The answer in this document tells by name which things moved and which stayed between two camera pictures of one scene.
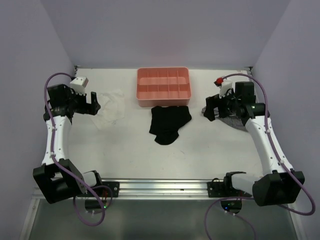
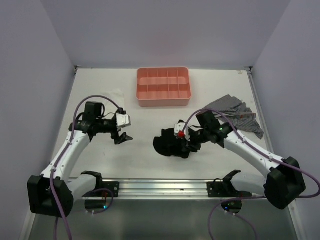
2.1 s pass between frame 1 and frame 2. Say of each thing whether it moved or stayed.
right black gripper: moved
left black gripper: moved
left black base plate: stayed
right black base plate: stayed
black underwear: moved
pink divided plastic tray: stayed
